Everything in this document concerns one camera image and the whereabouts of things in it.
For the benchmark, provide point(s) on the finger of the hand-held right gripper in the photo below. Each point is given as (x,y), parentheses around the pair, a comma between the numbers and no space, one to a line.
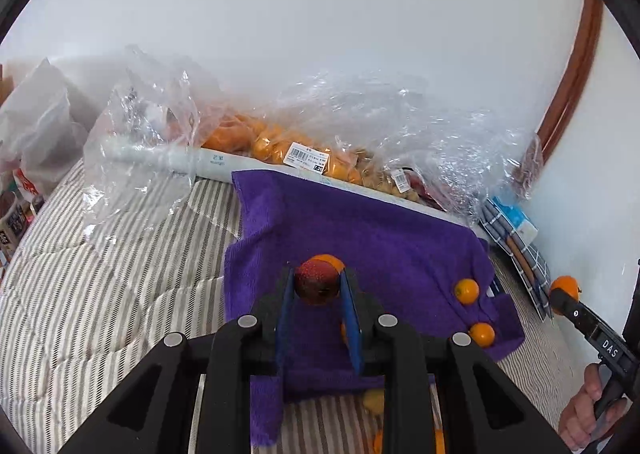
(590,329)

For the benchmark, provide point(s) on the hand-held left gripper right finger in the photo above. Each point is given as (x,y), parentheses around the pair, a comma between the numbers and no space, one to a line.
(352,329)

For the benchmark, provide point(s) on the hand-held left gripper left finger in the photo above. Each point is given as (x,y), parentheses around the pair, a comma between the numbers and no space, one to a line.
(282,334)

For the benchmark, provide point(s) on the small mandarin orange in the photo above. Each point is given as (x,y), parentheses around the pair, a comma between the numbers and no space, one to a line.
(331,261)
(566,284)
(466,291)
(482,334)

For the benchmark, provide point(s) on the red plum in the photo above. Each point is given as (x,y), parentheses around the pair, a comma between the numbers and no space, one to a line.
(315,281)

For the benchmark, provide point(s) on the yellow-green plum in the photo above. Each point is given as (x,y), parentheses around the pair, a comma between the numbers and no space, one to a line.
(374,401)

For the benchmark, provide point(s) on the pile of oranges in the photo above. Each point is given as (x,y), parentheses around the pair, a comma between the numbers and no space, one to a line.
(439,441)

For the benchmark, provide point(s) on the person's right hand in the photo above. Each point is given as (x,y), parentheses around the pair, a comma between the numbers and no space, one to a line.
(575,419)

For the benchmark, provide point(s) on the folded plaid cloth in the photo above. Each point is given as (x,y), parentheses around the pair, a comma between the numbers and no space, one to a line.
(530,264)

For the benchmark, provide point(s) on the purple towel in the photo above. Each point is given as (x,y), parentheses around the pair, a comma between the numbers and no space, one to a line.
(400,254)

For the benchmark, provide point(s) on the blue and white tissue box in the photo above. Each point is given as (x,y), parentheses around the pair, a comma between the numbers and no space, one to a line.
(517,221)

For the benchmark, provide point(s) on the clear bag of longans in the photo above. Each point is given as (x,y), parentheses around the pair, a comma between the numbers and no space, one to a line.
(385,178)

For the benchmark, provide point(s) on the reddish plastic bag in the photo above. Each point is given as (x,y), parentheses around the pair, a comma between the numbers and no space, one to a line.
(530,163)

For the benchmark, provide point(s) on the white plastic wrap roll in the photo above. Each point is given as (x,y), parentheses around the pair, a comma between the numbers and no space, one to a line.
(215,161)

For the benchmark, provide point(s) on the clear bag of oranges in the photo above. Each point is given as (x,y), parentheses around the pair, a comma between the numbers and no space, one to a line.
(260,138)

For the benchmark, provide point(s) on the crumpled clear plastic bag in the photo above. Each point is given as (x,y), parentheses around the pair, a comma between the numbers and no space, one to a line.
(400,118)

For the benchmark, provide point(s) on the empty clear plastic bag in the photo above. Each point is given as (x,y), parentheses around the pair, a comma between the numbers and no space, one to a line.
(140,123)

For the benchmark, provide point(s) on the white plastic bag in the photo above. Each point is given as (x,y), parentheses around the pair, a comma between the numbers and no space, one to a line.
(40,123)

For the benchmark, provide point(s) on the wooden door frame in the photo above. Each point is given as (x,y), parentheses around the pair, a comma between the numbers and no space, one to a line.
(575,83)

